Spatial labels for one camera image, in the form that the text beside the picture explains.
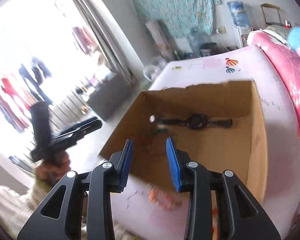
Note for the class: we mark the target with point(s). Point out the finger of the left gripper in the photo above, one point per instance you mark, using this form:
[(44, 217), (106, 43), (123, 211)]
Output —
[(75, 132)]

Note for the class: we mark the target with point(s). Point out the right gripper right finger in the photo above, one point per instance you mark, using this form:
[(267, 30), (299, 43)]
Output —
[(239, 214)]

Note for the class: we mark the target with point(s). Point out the brown cardboard box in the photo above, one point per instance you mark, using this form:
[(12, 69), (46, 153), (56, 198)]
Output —
[(241, 148)]

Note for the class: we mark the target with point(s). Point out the pink floral blanket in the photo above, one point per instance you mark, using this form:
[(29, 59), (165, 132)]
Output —
[(285, 60)]

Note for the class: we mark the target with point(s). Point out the grey curtain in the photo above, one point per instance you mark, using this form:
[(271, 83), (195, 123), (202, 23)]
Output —
[(116, 59)]

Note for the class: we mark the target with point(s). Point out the pink strap smartwatch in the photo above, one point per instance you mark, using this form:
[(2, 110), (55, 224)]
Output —
[(195, 121)]

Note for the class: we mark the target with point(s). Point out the wooden chair frame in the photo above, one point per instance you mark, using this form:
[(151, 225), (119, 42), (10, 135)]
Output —
[(271, 14)]

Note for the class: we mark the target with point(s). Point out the dark grey cabinet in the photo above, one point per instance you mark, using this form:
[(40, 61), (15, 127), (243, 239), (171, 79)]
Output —
[(109, 95)]

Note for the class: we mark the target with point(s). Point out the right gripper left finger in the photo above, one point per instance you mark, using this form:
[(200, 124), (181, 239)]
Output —
[(59, 215)]

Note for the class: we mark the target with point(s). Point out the rolled floral paper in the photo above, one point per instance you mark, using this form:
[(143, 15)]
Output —
[(160, 40)]

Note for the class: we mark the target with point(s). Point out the teal floral hanging cloth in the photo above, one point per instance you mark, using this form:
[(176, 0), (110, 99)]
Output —
[(178, 17)]

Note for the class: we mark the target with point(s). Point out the white fluffy blanket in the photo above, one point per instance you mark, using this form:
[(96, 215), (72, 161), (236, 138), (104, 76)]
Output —
[(16, 209)]

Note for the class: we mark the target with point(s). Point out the white plastic bag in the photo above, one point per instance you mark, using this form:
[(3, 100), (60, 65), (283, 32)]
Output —
[(154, 68)]

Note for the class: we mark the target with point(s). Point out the blue water jug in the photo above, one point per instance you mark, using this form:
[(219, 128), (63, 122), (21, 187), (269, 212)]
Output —
[(238, 14)]

